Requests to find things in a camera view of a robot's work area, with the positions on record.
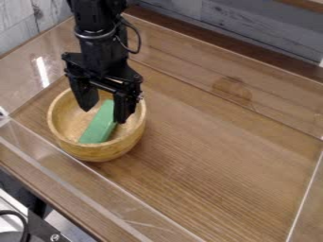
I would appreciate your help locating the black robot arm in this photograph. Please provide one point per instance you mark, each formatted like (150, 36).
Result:
(99, 17)

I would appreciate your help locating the brown wooden bowl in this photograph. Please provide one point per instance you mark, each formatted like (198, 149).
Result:
(69, 120)

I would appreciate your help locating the green rectangular block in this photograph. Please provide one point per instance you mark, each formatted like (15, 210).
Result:
(102, 125)

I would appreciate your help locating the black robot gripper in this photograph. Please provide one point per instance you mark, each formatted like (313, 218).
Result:
(99, 68)

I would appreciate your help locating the black metal table bracket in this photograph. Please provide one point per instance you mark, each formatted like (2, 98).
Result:
(42, 231)

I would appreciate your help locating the clear acrylic front wall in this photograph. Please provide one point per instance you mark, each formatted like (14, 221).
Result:
(102, 207)

